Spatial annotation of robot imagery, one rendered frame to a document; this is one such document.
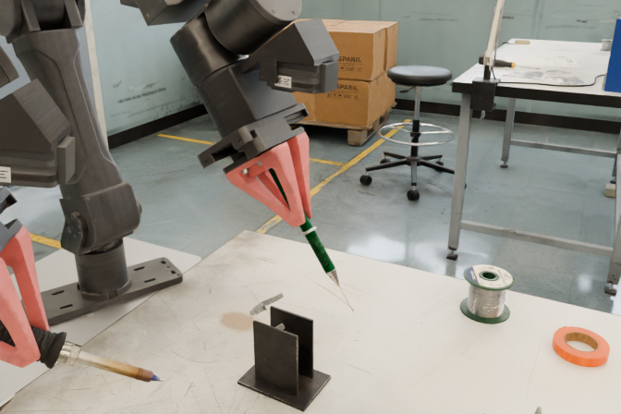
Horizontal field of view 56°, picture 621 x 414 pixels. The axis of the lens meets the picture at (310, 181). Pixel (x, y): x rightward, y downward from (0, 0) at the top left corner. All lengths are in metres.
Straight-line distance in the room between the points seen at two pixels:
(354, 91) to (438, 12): 1.21
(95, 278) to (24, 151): 0.45
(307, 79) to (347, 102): 3.40
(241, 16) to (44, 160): 0.20
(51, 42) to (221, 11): 0.30
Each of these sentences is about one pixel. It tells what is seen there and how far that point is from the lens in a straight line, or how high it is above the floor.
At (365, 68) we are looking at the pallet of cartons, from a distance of 3.80.
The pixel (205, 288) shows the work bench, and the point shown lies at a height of 0.75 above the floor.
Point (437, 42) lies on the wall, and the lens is 4.78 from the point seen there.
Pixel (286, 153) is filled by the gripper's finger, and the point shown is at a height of 1.01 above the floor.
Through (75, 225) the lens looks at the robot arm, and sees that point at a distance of 0.75.
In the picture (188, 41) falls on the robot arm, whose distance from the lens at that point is 0.53.
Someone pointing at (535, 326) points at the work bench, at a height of 0.75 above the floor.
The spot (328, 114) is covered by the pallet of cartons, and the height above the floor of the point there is 0.20.
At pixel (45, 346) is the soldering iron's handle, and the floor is 0.93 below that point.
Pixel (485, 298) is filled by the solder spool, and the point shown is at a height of 0.78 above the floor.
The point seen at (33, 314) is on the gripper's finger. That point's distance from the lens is 0.45.
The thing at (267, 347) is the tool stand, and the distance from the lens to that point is 0.62.
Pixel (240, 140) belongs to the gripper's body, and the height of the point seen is 1.03.
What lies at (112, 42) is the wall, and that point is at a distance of 4.02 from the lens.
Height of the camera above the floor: 1.17
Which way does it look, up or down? 21 degrees down
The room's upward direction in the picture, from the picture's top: straight up
